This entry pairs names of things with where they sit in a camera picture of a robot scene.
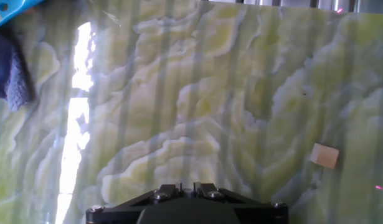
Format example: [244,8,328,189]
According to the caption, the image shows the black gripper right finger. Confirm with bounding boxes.
[193,182,289,224]

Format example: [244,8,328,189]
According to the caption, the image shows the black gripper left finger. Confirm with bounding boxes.
[85,183,183,224]

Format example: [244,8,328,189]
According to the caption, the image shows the small wooden cube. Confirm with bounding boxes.
[309,142,340,170]

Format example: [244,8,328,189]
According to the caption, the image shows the green marble pattern mat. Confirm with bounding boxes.
[0,0,383,224]

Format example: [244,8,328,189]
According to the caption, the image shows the blue cloth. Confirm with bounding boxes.
[0,26,35,112]

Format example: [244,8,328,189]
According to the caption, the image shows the blue plastic tool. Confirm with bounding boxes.
[0,0,46,27]

